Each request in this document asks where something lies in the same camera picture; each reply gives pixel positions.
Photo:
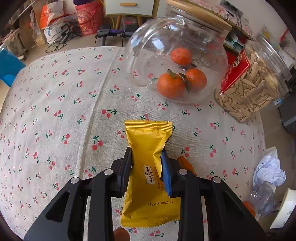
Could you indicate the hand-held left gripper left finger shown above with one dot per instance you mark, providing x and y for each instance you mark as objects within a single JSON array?
[{"x": 127, "y": 171}]

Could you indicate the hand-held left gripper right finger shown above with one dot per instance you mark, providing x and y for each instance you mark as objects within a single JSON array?
[{"x": 166, "y": 173}]

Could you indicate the yellow snack packet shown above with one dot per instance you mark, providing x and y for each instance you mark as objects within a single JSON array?
[{"x": 143, "y": 143}]

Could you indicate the white green paper cup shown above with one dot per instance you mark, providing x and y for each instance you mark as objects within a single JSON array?
[{"x": 286, "y": 208}]

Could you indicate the person's left hand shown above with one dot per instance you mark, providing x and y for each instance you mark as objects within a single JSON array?
[{"x": 121, "y": 234}]

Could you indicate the tangerine with leaf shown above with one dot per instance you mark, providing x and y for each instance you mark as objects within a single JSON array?
[{"x": 170, "y": 85}]

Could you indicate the clear plastic snack jar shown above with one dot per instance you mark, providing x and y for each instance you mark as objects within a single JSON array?
[{"x": 249, "y": 88}]

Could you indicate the glass teapot with bamboo lid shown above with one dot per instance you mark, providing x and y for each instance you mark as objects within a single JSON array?
[{"x": 148, "y": 46}]

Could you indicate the black floor device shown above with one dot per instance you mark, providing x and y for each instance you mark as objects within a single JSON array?
[
  {"x": 103, "y": 32},
  {"x": 129, "y": 31}
]

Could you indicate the red bucket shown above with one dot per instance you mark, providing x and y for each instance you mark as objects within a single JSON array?
[{"x": 89, "y": 18}]

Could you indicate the white printed bag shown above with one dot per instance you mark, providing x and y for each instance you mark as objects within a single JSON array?
[{"x": 52, "y": 31}]

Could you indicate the blue plastic stool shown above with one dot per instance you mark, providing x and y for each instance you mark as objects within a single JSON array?
[{"x": 9, "y": 64}]

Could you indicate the long cabinet with white drawers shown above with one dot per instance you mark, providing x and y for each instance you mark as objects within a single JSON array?
[{"x": 129, "y": 9}]

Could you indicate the purple hat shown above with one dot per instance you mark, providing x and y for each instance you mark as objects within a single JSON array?
[{"x": 82, "y": 1}]

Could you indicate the orange white bag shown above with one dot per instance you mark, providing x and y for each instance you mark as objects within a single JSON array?
[{"x": 49, "y": 14}]

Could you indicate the wooden desk with shelves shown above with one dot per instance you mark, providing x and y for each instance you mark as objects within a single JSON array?
[{"x": 25, "y": 27}]

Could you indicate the grey wall socket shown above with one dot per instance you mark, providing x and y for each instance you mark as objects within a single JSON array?
[{"x": 229, "y": 4}]

